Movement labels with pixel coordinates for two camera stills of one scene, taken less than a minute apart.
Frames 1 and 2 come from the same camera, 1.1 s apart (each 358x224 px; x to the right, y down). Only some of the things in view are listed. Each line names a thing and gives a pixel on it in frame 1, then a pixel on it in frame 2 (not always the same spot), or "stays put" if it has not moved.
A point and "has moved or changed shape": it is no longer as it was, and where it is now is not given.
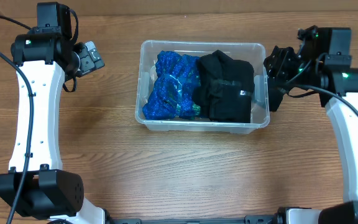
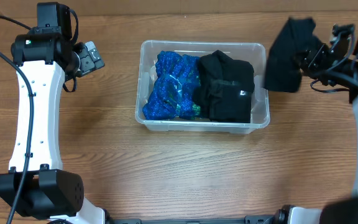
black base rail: (254, 219) stays put
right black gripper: (286, 61) to (317, 56)
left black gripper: (71, 66) stays put
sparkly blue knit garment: (176, 89) stays put
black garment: (275, 97) has moved or changed shape
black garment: (225, 89) stays put
